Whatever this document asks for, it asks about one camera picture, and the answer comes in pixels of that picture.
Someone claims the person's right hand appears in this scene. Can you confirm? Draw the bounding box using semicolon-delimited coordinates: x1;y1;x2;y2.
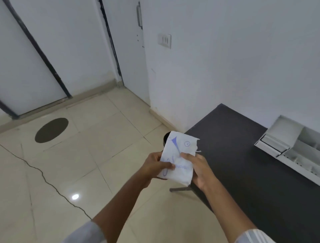
180;153;218;192

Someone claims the person's left hand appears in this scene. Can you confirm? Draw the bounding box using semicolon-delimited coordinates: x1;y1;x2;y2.
140;151;175;185

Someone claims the white paper glove packet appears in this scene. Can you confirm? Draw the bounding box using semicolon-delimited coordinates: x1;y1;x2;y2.
157;131;200;187

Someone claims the white organizer drawer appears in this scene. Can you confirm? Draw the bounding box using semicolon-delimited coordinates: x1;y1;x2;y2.
260;135;290;152
255;141;283;157

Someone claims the white desk organizer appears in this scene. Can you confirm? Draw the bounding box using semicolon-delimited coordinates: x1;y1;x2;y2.
254;115;320;186

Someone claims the person's right forearm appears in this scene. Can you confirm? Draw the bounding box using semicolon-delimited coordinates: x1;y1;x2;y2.
204;179;258;243

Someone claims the person's left forearm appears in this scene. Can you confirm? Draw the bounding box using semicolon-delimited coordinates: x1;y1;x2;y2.
91;173;153;243

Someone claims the black round stool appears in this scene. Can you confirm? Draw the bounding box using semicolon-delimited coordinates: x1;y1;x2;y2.
163;131;173;148

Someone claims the grey plaid shirt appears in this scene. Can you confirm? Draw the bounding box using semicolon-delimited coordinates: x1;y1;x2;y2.
62;221;275;243

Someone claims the white door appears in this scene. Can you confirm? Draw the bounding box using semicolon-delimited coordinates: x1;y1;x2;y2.
99;0;151;106
0;0;73;119

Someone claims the dark round floor mat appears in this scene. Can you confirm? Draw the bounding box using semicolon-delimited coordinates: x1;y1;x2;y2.
34;117;69;144

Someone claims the thin dark floor cable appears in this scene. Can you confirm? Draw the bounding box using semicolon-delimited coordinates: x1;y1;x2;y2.
0;145;92;220

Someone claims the white wall switch panel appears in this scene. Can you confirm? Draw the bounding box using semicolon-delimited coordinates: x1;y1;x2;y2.
157;33;172;49

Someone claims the metal door handle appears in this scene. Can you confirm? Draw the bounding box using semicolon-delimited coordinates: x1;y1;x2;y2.
136;2;143;29

